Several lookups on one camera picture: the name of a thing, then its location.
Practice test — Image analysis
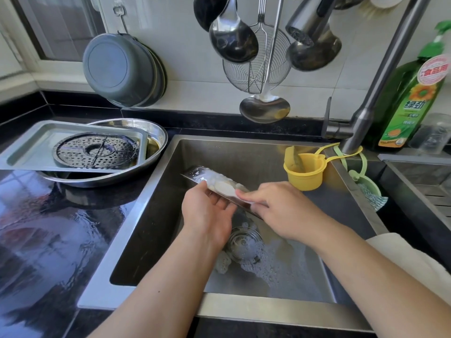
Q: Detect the white dish rag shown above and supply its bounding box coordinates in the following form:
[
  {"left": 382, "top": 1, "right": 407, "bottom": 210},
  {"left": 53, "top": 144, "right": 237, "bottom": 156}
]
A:
[{"left": 365, "top": 231, "right": 451, "bottom": 307}]

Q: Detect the steel gooseneck faucet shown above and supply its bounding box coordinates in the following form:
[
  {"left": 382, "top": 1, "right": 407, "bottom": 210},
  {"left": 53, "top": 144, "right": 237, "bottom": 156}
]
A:
[{"left": 285, "top": 0, "right": 435, "bottom": 156}]

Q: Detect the person's left forearm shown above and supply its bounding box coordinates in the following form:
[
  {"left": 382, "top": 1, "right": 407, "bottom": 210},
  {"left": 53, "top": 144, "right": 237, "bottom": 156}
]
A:
[{"left": 86, "top": 232, "right": 228, "bottom": 338}]

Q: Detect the person's left hand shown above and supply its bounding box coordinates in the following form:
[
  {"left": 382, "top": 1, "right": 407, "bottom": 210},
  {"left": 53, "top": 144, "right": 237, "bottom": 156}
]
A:
[{"left": 179, "top": 181, "right": 239, "bottom": 248}]

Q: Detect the steel soup ladle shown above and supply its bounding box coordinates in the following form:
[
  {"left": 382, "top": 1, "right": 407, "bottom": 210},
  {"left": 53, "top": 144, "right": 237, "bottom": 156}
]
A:
[{"left": 209, "top": 0, "right": 260, "bottom": 65}]

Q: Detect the dark green hanging basin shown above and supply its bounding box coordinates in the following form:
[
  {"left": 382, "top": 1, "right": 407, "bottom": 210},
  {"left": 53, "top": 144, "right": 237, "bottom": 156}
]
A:
[{"left": 144, "top": 41, "right": 169, "bottom": 107}]

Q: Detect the person's right hand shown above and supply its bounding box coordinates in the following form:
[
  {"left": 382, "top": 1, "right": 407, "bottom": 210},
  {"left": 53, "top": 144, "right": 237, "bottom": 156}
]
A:
[{"left": 234, "top": 181, "right": 327, "bottom": 244}]

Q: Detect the steel sink drain tray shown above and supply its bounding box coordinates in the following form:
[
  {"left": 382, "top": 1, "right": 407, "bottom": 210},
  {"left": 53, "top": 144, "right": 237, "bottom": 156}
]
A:
[{"left": 376, "top": 152, "right": 451, "bottom": 231}]

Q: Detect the black round steamer rack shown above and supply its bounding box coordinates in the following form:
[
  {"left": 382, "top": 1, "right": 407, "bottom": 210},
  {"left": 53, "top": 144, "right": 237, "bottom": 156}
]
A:
[{"left": 52, "top": 132, "right": 140, "bottom": 170}]

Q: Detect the steel wall hook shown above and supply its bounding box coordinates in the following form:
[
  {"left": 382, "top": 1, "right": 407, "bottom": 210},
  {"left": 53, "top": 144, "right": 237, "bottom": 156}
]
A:
[{"left": 112, "top": 2, "right": 132, "bottom": 37}]

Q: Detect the person's right forearm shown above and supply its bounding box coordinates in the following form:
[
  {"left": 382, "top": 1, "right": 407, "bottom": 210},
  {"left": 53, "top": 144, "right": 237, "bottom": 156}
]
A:
[{"left": 305, "top": 213, "right": 451, "bottom": 338}]

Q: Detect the yellow hanging sink cup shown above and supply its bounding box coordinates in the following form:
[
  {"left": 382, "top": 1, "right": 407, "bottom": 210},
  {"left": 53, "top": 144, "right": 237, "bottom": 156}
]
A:
[{"left": 282, "top": 143, "right": 340, "bottom": 192}]

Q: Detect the wire mesh skimmer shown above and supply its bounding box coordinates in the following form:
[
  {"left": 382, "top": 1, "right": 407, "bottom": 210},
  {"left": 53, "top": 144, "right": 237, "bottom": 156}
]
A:
[{"left": 223, "top": 0, "right": 293, "bottom": 95}]

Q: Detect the clear plastic cup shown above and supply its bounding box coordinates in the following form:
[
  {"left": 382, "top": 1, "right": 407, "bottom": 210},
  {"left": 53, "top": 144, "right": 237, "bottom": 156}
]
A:
[{"left": 410, "top": 112, "right": 451, "bottom": 156}]

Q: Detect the green dish soap bottle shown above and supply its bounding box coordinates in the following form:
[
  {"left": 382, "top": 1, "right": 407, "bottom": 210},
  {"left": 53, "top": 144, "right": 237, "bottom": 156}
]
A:
[{"left": 376, "top": 20, "right": 451, "bottom": 151}]

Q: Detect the round steel basin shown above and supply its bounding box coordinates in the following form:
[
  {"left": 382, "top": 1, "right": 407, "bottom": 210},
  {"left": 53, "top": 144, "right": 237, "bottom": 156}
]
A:
[{"left": 38, "top": 116, "right": 171, "bottom": 189}]

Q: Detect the grey hanging basin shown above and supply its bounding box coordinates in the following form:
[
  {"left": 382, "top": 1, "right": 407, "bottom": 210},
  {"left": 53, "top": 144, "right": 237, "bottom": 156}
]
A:
[{"left": 82, "top": 32, "right": 156, "bottom": 109}]

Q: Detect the stainless steel sink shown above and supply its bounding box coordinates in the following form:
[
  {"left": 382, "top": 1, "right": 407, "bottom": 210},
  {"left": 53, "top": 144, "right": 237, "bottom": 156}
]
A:
[{"left": 75, "top": 133, "right": 393, "bottom": 332}]

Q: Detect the round steel pan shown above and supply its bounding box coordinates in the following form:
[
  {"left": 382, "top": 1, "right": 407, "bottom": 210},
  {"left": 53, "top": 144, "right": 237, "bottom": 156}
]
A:
[{"left": 181, "top": 164, "right": 266, "bottom": 220}]

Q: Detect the rectangular steel tray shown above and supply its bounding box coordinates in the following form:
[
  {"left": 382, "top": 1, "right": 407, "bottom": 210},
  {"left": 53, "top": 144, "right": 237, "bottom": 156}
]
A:
[{"left": 0, "top": 119, "right": 149, "bottom": 174}]

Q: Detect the hanging steel ladles and skimmer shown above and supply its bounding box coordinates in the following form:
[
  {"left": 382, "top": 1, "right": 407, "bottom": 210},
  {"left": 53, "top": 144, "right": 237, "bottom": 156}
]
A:
[{"left": 192, "top": 0, "right": 231, "bottom": 33}]

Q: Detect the white dish brush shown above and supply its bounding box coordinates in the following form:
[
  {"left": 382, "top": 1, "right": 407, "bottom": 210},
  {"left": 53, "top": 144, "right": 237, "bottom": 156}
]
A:
[{"left": 366, "top": 0, "right": 411, "bottom": 10}]

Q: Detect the green hanging sponge holder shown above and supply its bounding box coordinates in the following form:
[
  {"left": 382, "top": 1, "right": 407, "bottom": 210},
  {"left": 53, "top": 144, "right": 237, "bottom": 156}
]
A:
[{"left": 334, "top": 145, "right": 389, "bottom": 213}]

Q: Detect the yellow-handled steel ladle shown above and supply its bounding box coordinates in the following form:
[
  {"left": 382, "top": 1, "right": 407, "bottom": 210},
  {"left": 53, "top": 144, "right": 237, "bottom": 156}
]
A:
[{"left": 239, "top": 0, "right": 292, "bottom": 125}]

